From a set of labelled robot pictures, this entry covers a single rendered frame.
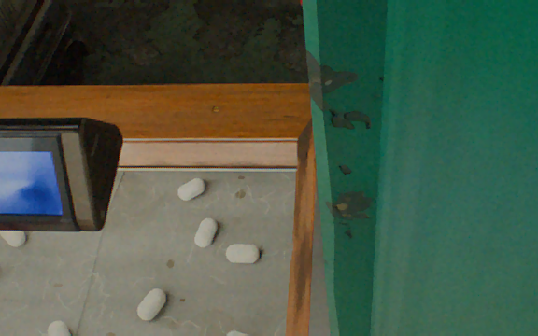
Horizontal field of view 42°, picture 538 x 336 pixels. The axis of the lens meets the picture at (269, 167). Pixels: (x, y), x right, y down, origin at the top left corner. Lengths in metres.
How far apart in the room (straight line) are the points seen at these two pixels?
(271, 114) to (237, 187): 0.10
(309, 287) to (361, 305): 0.48
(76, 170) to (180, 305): 0.35
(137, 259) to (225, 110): 0.21
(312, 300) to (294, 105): 0.31
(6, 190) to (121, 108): 0.44
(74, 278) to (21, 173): 0.37
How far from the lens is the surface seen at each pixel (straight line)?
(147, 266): 0.81
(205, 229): 0.79
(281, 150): 0.84
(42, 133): 0.45
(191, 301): 0.78
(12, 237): 0.86
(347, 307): 0.16
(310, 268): 0.64
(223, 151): 0.85
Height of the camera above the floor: 1.44
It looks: 56 degrees down
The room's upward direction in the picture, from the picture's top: 10 degrees counter-clockwise
